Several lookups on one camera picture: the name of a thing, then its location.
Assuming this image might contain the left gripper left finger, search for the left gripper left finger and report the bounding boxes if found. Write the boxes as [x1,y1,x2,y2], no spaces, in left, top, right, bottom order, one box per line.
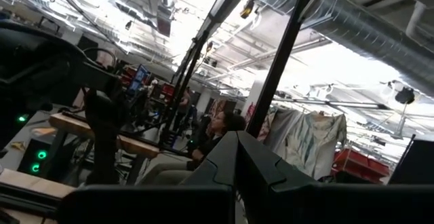
[56,130,239,224]

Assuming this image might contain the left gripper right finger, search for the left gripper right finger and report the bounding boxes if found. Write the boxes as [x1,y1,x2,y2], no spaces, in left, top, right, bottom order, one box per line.
[237,130,434,224]

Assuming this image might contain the red crate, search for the red crate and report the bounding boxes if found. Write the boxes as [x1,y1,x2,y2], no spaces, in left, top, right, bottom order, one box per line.
[331,148,391,185]

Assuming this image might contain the white stained hanging cloth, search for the white stained hanging cloth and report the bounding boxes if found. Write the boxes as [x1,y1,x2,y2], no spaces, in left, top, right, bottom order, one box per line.
[263,107,349,181]

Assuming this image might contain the black screen panel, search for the black screen panel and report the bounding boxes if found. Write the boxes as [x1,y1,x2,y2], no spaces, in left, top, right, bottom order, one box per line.
[387,134,434,185]

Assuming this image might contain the person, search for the person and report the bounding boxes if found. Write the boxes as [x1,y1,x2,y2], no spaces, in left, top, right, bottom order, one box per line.
[137,110,248,187]
[172,87,193,134]

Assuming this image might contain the wooden top background table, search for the wooden top background table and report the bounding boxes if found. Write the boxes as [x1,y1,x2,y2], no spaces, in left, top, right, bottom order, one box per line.
[48,111,161,185]

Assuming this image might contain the background monitor blue screen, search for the background monitor blue screen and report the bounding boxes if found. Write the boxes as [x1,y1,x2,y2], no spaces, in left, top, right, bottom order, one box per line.
[126,63,153,96]

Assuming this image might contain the round black ceiling light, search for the round black ceiling light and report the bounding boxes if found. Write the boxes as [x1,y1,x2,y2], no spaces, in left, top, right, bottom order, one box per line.
[394,86,416,105]

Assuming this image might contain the computer tower green lights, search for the computer tower green lights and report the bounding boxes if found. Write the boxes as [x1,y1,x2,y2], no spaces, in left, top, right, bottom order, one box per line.
[17,137,52,178]

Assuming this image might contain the yellow black ceiling device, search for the yellow black ceiling device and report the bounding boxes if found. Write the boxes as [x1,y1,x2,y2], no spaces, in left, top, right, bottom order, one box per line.
[239,0,256,20]

